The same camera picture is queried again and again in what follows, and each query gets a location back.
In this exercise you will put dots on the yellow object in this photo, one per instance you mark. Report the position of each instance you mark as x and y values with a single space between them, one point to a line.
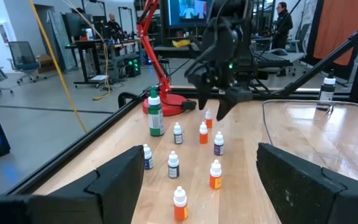
180 43

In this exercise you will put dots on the white plastic jug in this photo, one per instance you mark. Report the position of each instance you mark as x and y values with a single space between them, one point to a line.
89 34

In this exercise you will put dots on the black power adapter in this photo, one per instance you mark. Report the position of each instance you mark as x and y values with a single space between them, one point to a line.
189 105

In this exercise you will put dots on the black computer monitor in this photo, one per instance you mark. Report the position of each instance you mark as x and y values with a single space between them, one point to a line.
73 25

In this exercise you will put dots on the orange panel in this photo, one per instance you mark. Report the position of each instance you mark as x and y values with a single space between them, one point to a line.
337 28

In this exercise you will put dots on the small blue food coloring bottle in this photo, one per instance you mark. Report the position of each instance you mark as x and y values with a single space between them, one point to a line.
148 162

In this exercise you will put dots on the small black food coloring bottle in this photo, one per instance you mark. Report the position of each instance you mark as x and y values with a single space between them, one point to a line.
178 138
173 171

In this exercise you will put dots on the large green food coloring bottle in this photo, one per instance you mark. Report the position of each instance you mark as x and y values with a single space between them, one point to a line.
156 118

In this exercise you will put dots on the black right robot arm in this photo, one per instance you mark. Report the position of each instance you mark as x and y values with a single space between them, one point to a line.
225 31

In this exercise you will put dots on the small orange food coloring bottle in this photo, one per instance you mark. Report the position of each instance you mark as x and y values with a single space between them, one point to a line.
181 211
215 182
203 137
209 123

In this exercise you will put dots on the red articulated desk lamp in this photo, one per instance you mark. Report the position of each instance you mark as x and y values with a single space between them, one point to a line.
166 105

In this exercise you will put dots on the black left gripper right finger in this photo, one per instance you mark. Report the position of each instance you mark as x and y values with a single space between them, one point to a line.
297 193

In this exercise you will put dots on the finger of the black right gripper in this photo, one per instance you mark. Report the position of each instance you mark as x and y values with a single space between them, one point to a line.
228 102
204 96

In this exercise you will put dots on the black diagonal frame strut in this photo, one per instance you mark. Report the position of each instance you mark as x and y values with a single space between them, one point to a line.
328 59

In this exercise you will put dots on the seated person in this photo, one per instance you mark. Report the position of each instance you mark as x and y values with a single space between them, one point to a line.
113 25

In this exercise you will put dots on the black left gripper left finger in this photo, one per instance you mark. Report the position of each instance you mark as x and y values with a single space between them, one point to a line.
110 193

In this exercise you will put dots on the black aluminium table frame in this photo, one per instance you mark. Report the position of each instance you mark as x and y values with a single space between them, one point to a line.
76 147

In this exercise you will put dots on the large black food coloring bottle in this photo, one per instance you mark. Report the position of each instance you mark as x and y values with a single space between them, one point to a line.
327 90

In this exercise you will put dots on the standing person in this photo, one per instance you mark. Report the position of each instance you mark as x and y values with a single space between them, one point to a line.
283 25

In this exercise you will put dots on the black standing desk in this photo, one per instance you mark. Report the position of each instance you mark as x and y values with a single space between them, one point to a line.
85 45

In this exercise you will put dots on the clear plastic bin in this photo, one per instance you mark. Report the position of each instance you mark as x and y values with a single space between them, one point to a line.
322 137

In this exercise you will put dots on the computer tower with green lights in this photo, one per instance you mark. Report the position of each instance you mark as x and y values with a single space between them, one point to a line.
133 67

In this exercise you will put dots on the large display screen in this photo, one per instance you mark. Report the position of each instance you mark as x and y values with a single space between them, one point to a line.
188 12

